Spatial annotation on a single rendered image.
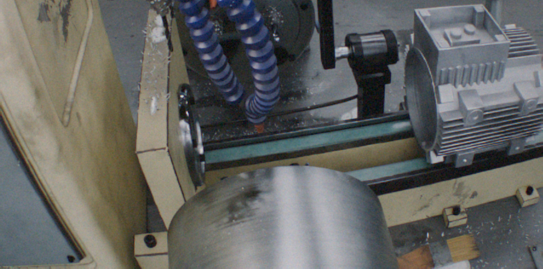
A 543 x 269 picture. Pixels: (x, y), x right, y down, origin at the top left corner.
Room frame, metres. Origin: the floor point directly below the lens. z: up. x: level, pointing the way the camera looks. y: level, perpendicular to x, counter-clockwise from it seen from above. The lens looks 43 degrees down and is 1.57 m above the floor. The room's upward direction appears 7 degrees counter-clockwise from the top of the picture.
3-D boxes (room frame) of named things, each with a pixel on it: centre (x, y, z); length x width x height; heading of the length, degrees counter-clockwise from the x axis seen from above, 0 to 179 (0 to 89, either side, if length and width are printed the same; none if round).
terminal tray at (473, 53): (0.59, -0.28, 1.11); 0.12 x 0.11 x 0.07; 92
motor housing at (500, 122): (0.59, -0.32, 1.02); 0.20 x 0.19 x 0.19; 92
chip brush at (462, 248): (0.43, -0.22, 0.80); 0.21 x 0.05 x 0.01; 92
